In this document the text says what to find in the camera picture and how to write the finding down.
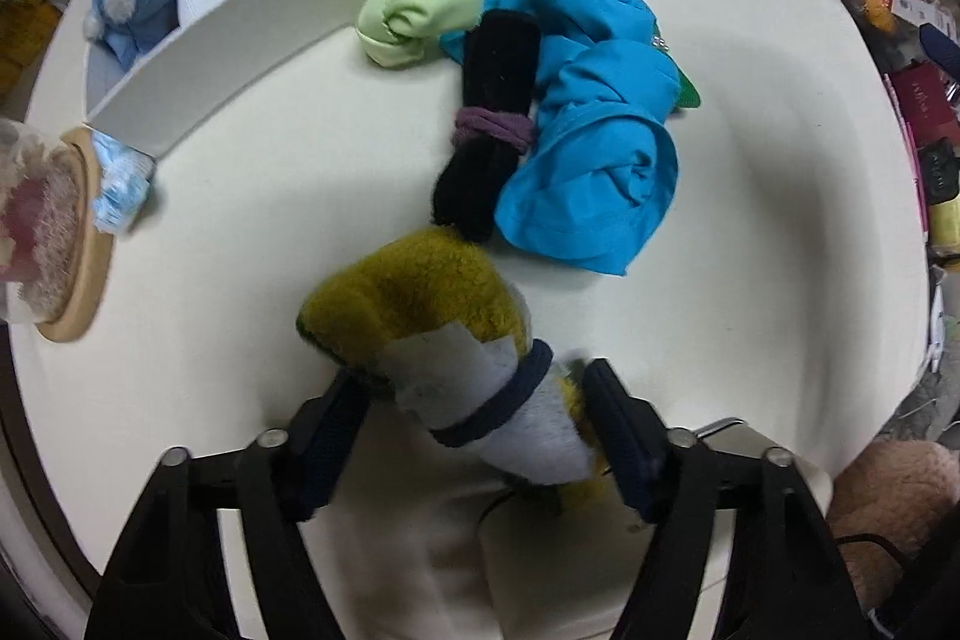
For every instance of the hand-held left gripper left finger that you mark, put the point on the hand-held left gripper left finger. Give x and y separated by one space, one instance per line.
326 452

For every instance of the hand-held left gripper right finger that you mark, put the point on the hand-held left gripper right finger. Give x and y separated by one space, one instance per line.
622 437

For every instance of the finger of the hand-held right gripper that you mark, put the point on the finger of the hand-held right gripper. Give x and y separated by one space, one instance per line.
939 44

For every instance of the olive yellow plush cloth roll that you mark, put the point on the olive yellow plush cloth roll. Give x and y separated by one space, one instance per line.
405 295

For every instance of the green ribbed bow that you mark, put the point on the green ribbed bow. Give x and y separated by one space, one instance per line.
686 89

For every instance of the teal blue garment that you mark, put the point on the teal blue garment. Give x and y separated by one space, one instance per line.
592 160

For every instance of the light blue knit cloth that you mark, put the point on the light blue knit cloth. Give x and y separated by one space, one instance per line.
116 190

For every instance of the black cloth roll purple band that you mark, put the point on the black cloth roll purple band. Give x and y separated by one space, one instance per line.
495 63

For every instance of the light green cloth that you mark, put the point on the light green cloth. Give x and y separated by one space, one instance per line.
405 33

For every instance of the dark red paper bag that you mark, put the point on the dark red paper bag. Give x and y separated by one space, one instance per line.
926 100

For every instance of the black pouch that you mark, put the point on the black pouch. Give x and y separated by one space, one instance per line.
941 175

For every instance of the yellow-green tissue pack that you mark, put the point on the yellow-green tissue pack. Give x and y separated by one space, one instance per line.
946 231

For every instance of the brown plush toy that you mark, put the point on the brown plush toy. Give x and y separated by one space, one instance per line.
892 505

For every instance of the glass dome with flowers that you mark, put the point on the glass dome with flowers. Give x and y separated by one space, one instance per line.
52 235

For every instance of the pile of yellow boxes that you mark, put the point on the pile of yellow boxes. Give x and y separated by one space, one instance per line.
22 18

